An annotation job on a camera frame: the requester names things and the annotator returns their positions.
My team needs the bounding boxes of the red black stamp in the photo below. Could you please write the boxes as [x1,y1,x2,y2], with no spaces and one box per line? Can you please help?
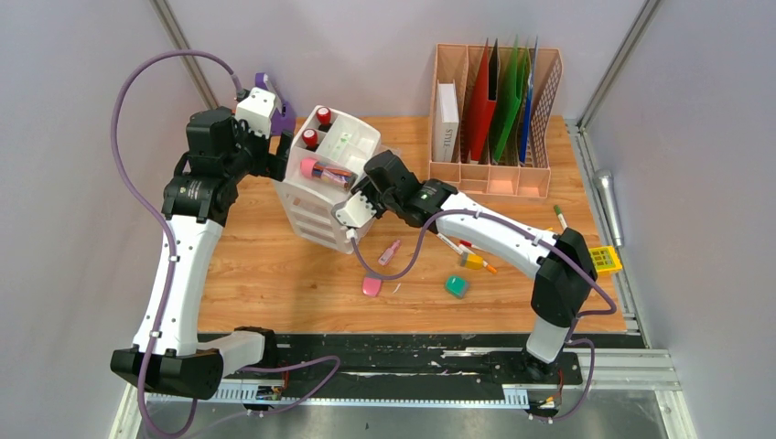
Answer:
[302,128,319,152]

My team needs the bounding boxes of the white plastic drawer unit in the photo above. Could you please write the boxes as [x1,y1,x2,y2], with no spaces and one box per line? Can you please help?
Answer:
[275,105,384,254]

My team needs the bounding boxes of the red round stamp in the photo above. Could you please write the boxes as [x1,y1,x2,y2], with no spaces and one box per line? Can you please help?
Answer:
[316,106,333,133]

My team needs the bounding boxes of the pink highlighter pack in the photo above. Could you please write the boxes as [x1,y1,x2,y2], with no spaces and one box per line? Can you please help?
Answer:
[299,157,357,191]

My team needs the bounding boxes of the pink mini highlighter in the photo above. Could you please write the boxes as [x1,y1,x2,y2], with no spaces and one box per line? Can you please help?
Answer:
[378,239,402,266]

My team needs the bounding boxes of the pink eraser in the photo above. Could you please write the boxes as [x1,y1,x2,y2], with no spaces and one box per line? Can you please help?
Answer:
[361,275,383,297]

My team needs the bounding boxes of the white hardcover book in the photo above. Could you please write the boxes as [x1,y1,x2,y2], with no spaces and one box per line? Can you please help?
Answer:
[432,82,459,163]

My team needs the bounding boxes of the yellow mini highlighter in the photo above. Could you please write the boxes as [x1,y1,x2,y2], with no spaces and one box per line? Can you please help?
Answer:
[460,252,486,270]

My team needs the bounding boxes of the teal eraser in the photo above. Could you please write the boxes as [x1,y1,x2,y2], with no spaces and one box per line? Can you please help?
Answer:
[444,275,470,299]

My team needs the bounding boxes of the red folder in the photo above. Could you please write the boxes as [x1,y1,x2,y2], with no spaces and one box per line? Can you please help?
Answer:
[465,39,500,163]

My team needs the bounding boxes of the pink plastic file organizer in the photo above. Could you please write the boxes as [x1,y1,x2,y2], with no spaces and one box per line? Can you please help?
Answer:
[427,42,563,202]

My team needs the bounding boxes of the green folder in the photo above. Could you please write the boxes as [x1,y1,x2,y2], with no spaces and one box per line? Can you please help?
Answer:
[488,37,531,166]

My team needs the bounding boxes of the blue folder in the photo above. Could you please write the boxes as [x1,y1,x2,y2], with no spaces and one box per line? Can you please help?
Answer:
[519,37,538,165]

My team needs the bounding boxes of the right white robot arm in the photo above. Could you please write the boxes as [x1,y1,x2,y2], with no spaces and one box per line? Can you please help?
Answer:
[331,151,598,382]

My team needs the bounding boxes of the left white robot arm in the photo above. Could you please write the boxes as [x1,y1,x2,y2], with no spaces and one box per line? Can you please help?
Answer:
[110,107,293,400]

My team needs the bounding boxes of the green cap white marker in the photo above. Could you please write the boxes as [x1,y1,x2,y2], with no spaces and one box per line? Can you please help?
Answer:
[553,205,568,230]

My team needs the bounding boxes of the yellow small crate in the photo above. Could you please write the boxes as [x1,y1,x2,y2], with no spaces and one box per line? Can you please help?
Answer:
[588,246,623,275]

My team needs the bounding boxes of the purple object at wall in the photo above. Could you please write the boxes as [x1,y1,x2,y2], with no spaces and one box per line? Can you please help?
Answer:
[254,72,296,136]

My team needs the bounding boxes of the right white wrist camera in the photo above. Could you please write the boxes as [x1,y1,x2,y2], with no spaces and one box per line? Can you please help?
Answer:
[331,191,377,229]

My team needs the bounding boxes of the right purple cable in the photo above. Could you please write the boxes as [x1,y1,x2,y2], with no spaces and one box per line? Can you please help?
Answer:
[350,209,620,423]

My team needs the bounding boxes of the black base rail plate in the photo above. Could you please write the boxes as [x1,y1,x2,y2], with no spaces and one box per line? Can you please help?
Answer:
[260,333,585,401]

